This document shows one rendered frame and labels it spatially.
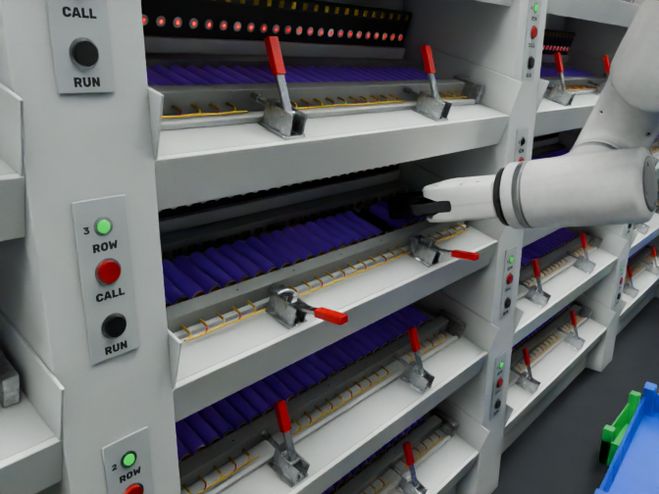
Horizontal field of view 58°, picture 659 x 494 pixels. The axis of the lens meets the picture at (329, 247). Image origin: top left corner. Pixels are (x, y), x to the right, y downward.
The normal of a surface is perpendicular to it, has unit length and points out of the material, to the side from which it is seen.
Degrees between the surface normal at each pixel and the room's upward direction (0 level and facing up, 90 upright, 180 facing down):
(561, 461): 0
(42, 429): 18
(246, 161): 108
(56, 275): 90
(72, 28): 90
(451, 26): 90
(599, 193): 89
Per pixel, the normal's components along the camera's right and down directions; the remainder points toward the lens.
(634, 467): -0.22, -0.82
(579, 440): 0.00, -0.96
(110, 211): 0.75, 0.19
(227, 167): 0.72, 0.47
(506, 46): -0.66, 0.22
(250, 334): 0.23, -0.85
